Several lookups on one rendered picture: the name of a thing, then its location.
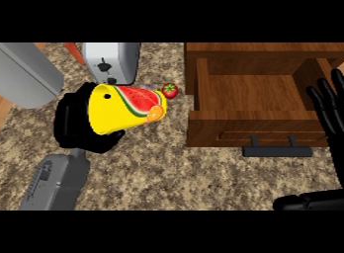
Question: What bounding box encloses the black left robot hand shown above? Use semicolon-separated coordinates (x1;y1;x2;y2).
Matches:
54;81;129;155

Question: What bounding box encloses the grey rounded appliance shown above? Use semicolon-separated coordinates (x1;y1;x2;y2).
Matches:
0;42;65;110

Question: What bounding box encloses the silver toaster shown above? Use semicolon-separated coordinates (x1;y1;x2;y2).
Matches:
80;42;144;86

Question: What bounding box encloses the yellow fruit print cup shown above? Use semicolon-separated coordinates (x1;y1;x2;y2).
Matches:
86;82;181;136

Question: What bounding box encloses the orange-red object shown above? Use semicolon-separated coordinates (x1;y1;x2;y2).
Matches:
63;42;88;66

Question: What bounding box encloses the dark grey drawer handle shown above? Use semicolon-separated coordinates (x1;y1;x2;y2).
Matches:
243;134;315;158

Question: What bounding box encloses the wooden cabinet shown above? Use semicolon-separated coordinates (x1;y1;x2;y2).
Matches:
184;42;344;97

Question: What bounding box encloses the wooden drawer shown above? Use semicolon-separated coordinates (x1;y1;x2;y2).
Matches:
185;57;336;148

